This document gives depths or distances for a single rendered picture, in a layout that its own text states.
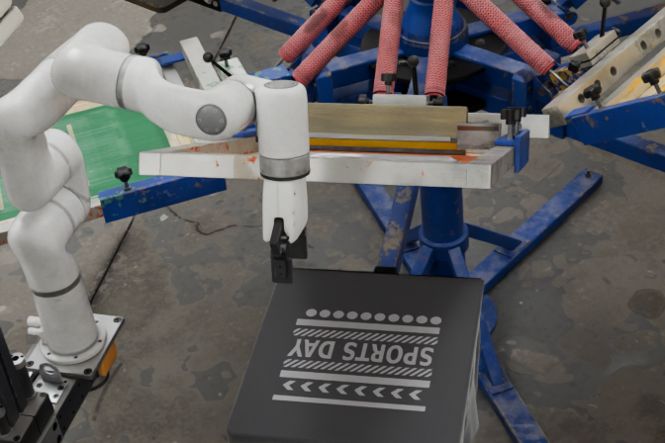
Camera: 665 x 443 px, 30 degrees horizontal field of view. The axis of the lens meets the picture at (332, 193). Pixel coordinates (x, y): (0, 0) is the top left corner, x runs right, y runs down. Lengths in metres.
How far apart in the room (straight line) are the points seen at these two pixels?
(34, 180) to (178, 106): 0.41
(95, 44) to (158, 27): 3.81
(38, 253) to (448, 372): 0.83
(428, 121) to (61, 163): 0.79
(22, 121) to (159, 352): 2.11
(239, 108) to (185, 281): 2.49
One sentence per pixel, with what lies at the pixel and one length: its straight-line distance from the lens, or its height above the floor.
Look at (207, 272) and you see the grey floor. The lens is 4.26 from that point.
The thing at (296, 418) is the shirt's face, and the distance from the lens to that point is 2.41.
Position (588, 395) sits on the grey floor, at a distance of 3.74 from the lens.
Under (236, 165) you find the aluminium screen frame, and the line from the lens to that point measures 2.03.
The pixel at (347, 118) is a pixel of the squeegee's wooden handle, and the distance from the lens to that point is 2.58.
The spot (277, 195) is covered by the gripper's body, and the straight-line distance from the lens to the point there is 1.82.
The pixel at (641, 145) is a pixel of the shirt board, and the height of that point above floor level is 0.92.
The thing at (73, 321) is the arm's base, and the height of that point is 1.22.
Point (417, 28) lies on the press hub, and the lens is 3.27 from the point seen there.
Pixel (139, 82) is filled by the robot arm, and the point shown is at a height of 1.77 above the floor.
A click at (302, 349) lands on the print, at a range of 2.54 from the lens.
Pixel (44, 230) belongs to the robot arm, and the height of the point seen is 1.43.
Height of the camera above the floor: 2.71
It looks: 37 degrees down
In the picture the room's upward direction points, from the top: 7 degrees counter-clockwise
